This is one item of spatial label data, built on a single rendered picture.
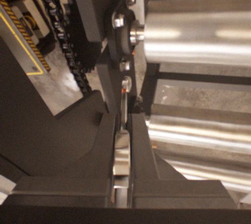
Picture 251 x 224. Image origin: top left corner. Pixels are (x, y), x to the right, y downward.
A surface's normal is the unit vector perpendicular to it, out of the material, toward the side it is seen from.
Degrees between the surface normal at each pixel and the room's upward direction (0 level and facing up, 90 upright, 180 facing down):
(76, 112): 90
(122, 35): 26
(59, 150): 90
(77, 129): 90
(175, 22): 42
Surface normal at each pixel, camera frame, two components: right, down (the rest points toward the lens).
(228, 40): -0.26, 0.46
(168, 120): -0.21, -0.30
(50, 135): 0.96, 0.10
